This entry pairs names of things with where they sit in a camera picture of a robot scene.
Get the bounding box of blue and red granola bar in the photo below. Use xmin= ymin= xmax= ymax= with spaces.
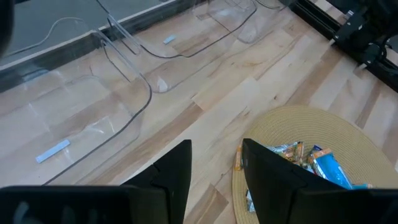
xmin=245 ymin=189 xmax=256 ymax=214

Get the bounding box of round woven straw placemat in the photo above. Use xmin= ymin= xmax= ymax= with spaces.
xmin=231 ymin=105 xmax=398 ymax=224

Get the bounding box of clear plastic bin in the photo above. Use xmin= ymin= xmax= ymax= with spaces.
xmin=206 ymin=0 xmax=289 ymax=44
xmin=0 ymin=17 xmax=153 ymax=187
xmin=96 ymin=0 xmax=259 ymax=94

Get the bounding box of green silver granola bar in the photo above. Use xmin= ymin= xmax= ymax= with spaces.
xmin=267 ymin=141 xmax=299 ymax=161

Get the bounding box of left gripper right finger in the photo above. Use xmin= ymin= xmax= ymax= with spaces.
xmin=241 ymin=138 xmax=353 ymax=224

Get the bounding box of dark yellow green granola bar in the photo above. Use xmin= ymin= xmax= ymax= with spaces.
xmin=294 ymin=141 xmax=305 ymax=166

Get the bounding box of orange brown granola bar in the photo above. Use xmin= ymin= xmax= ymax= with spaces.
xmin=233 ymin=144 xmax=244 ymax=171

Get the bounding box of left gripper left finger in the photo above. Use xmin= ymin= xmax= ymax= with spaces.
xmin=124 ymin=139 xmax=193 ymax=224

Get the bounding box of blue and orange granola bar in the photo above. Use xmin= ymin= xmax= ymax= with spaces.
xmin=307 ymin=144 xmax=332 ymax=164

